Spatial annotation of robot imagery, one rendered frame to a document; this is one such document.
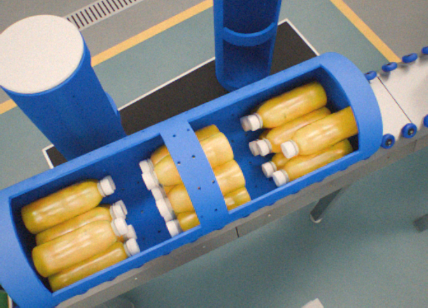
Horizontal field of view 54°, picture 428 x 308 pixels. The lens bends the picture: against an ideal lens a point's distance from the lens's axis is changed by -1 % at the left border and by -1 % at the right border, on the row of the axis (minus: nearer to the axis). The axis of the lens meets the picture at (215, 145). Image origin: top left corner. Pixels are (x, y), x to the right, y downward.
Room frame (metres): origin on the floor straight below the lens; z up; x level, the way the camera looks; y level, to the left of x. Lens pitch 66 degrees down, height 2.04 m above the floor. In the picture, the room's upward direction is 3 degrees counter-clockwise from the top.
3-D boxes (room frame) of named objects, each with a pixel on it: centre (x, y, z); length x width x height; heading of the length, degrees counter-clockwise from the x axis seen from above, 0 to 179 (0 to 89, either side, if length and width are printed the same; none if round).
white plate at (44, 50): (0.78, 0.51, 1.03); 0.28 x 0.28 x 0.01
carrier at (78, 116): (0.78, 0.51, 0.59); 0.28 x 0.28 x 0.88
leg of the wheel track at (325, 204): (0.49, -0.47, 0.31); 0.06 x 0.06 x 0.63; 23
